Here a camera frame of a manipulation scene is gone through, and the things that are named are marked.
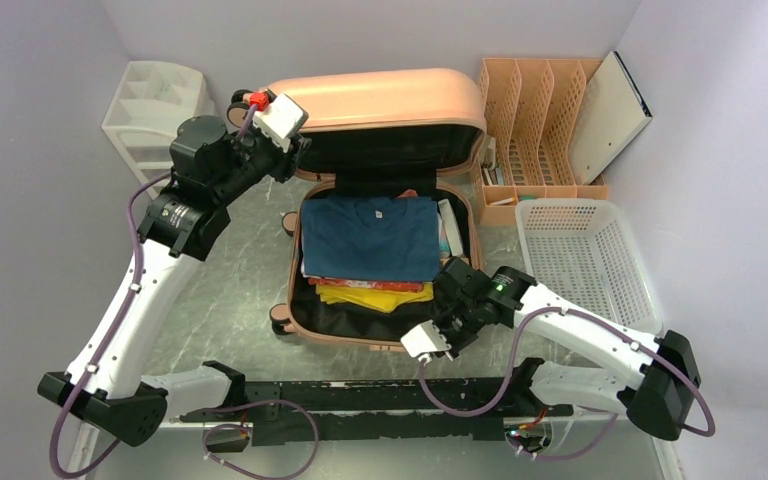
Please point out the orange plastic file rack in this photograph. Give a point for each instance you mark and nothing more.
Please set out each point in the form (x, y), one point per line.
(531, 106)

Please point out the white flat board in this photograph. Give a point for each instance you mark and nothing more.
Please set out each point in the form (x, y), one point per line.
(612, 113)

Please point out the white plastic mesh basket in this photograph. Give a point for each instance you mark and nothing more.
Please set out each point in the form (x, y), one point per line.
(584, 250)

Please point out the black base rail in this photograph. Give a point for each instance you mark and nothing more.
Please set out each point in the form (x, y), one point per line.
(298, 411)

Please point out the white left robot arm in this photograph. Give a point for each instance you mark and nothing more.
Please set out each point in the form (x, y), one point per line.
(106, 385)

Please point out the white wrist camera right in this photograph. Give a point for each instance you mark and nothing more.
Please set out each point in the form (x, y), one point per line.
(424, 342)

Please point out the red folded garment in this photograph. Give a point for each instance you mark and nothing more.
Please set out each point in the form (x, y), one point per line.
(395, 286)

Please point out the blue folded garment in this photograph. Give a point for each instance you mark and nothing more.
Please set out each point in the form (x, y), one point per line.
(371, 238)

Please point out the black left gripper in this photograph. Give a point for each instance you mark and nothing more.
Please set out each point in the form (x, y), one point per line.
(285, 162)

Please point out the white plastic drawer organizer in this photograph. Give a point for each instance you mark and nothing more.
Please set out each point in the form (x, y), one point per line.
(152, 100)

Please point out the white flat book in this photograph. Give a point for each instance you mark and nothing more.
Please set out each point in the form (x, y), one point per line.
(451, 243)

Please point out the yellow folded garment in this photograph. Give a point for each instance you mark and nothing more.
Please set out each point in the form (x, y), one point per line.
(384, 301)

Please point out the pink hard-shell suitcase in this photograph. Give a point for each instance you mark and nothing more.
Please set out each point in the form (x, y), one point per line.
(381, 134)

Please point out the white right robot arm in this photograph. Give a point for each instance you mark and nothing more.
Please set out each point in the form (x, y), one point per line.
(652, 380)

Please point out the black suitcase wheel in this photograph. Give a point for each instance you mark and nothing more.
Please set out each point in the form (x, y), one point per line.
(280, 320)

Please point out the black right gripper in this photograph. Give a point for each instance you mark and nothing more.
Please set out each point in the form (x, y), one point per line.
(439, 322)

